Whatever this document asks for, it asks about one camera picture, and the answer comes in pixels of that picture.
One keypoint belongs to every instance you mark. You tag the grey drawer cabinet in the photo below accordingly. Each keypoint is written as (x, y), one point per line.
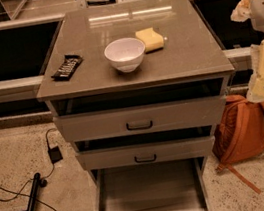
(191, 65)

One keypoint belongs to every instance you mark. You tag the top grey drawer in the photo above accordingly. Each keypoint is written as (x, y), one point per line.
(142, 119)

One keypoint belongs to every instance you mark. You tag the grey drawer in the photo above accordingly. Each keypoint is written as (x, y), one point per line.
(145, 153)
(142, 119)
(165, 186)

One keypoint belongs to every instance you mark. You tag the bottom grey drawer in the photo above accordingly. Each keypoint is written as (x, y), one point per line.
(165, 186)

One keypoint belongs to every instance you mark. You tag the middle grey drawer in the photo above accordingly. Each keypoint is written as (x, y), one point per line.
(145, 153)

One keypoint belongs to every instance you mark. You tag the orange backpack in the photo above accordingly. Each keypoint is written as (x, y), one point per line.
(239, 135)

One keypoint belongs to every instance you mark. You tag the yellow sponge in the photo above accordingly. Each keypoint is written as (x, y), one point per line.
(151, 39)

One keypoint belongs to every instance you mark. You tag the white bowl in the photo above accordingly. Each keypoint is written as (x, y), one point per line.
(125, 54)

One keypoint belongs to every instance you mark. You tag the black power adapter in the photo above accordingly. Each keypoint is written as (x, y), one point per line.
(55, 154)

